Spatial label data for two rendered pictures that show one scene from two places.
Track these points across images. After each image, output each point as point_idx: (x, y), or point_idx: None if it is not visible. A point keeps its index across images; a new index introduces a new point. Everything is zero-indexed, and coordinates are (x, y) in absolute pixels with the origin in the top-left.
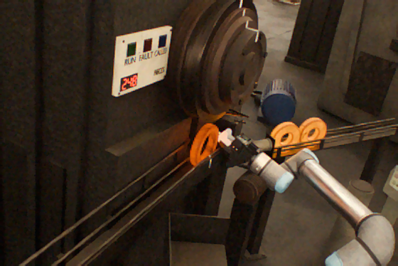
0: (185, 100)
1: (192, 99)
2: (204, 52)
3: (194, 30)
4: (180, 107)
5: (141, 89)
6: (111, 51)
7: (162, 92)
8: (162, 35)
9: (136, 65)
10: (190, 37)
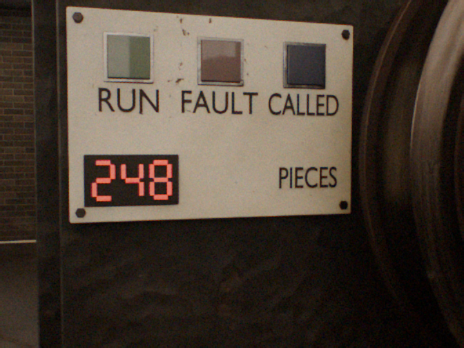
0: (416, 299)
1: (425, 286)
2: (444, 49)
3: (422, 3)
4: None
5: (240, 236)
6: (59, 63)
7: (362, 274)
8: (300, 41)
9: (166, 126)
10: (401, 27)
